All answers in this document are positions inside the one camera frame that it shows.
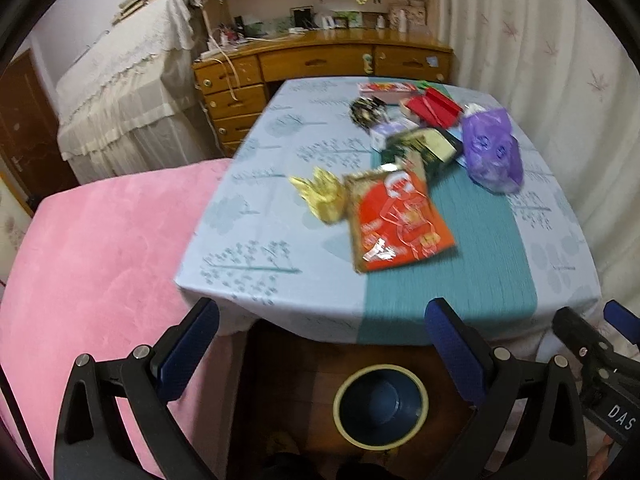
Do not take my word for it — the brown wooden door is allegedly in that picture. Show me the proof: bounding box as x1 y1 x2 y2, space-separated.
1 50 78 203

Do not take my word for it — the white small box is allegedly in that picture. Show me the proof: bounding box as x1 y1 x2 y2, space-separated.
369 117 419 152

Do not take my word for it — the teal striped table runner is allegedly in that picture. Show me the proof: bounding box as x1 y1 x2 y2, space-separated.
357 162 538 346

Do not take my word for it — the purple plastic bag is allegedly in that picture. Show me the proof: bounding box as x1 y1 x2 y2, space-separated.
460 103 524 194

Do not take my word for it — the white floral curtain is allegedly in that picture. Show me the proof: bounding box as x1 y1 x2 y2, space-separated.
431 0 639 309

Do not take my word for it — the pink bed blanket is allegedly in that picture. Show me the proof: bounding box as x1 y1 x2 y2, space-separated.
1 159 229 469

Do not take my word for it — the blue trash bin cream rim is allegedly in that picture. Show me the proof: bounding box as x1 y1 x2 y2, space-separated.
332 364 430 452

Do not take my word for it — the white lace covered cabinet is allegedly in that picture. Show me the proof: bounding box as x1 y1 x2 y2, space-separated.
56 0 219 184

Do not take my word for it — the black gold crumpled wrapper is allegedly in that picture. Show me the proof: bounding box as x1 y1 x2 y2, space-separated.
349 96 390 130

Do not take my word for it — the red white long box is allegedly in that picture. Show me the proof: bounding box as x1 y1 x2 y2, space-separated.
358 81 418 98

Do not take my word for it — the red snack wrapper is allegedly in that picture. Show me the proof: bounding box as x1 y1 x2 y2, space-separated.
344 164 456 273

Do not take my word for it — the wooden desk with drawers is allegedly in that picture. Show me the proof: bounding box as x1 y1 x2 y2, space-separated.
193 28 454 157

